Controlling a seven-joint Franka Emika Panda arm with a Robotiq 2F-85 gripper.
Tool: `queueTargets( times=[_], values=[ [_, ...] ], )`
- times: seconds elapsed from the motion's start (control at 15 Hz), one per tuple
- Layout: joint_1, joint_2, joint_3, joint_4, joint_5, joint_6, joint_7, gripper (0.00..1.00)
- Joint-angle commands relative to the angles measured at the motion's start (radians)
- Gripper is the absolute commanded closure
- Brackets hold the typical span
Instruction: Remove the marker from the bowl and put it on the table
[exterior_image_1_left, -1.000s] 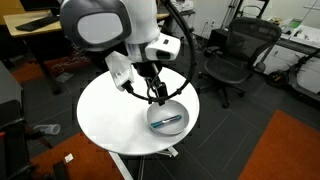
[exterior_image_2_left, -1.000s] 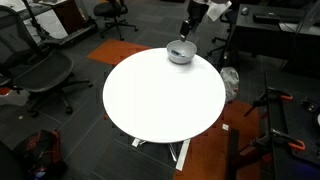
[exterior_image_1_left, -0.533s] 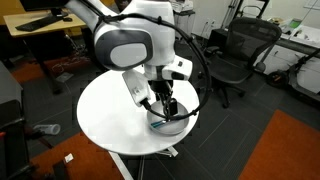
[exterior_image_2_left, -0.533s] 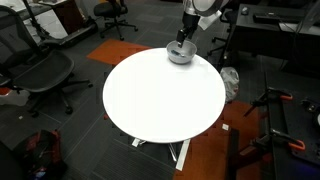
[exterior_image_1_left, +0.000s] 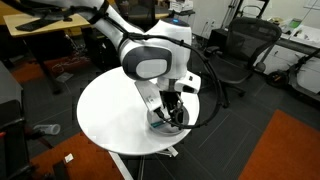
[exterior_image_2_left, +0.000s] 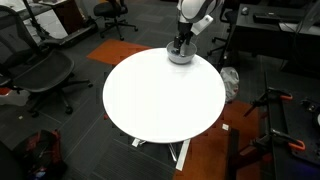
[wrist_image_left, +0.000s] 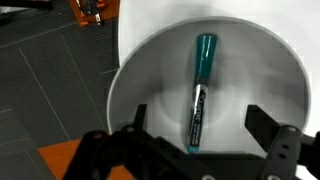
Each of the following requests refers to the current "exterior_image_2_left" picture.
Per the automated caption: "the black clamp orange handle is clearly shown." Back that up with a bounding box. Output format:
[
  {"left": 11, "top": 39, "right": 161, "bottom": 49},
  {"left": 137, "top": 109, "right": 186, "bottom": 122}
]
[
  {"left": 243, "top": 87, "right": 294, "bottom": 118},
  {"left": 249, "top": 128, "right": 306, "bottom": 158}
]

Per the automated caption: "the white cabinet desk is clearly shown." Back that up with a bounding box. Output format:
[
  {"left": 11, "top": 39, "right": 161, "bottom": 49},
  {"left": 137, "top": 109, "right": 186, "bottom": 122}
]
[{"left": 0, "top": 0, "right": 69, "bottom": 41}]

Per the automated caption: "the black desk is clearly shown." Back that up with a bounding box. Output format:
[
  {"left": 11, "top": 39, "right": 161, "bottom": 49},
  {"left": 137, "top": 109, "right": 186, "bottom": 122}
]
[{"left": 234, "top": 3, "right": 320, "bottom": 73}]

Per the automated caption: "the black electric scooter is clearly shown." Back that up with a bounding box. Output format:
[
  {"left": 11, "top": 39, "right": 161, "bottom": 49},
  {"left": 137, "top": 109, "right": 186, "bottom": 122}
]
[{"left": 21, "top": 0, "right": 99, "bottom": 48}]

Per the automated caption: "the black mesh office chair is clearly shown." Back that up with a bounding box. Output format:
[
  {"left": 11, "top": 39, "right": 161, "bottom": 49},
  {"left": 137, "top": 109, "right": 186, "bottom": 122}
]
[{"left": 0, "top": 4, "right": 94, "bottom": 118}]

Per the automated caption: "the brown wooden cabinet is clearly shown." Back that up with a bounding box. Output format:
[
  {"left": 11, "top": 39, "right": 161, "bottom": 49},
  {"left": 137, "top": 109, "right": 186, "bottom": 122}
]
[{"left": 53, "top": 0, "right": 89, "bottom": 29}]

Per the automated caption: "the black computer keyboard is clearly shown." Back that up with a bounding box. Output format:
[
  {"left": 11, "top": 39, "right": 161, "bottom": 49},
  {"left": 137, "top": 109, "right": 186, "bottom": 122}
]
[{"left": 252, "top": 12, "right": 284, "bottom": 24}]

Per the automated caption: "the black metal post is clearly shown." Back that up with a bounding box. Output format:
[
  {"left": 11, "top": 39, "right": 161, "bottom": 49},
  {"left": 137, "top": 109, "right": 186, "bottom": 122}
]
[{"left": 226, "top": 128, "right": 241, "bottom": 180}]

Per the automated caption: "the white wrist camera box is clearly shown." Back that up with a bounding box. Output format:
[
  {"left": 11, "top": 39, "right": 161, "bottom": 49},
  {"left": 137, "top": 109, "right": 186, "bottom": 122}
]
[{"left": 190, "top": 14, "right": 214, "bottom": 37}]

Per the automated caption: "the black round mount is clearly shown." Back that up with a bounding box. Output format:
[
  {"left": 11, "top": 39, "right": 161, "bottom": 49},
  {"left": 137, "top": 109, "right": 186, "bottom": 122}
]
[{"left": 301, "top": 98, "right": 320, "bottom": 131}]

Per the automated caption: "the white round bowl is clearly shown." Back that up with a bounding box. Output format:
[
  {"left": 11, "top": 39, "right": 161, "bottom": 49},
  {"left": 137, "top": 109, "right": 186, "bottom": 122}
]
[{"left": 165, "top": 41, "right": 198, "bottom": 65}]

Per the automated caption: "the white metal table base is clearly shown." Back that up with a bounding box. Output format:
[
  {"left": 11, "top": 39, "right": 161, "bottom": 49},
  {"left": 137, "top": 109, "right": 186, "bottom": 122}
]
[{"left": 131, "top": 138, "right": 192, "bottom": 172}]

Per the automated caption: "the black perforated breadboard table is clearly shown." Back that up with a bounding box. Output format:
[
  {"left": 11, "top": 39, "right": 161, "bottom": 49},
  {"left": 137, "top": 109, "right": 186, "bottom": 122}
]
[{"left": 264, "top": 71, "right": 320, "bottom": 180}]

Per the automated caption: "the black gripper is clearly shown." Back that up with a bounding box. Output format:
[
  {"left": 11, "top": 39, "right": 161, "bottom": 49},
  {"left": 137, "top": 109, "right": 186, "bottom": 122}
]
[{"left": 173, "top": 21, "right": 194, "bottom": 57}]

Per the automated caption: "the red black bag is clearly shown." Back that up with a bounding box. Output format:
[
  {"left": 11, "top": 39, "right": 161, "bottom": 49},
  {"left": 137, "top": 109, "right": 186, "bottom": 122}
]
[{"left": 13, "top": 129, "right": 68, "bottom": 180}]

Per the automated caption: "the white translucent plastic bag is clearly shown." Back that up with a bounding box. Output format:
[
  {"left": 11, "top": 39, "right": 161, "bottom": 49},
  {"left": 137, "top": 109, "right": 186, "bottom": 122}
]
[{"left": 219, "top": 66, "right": 240, "bottom": 103}]

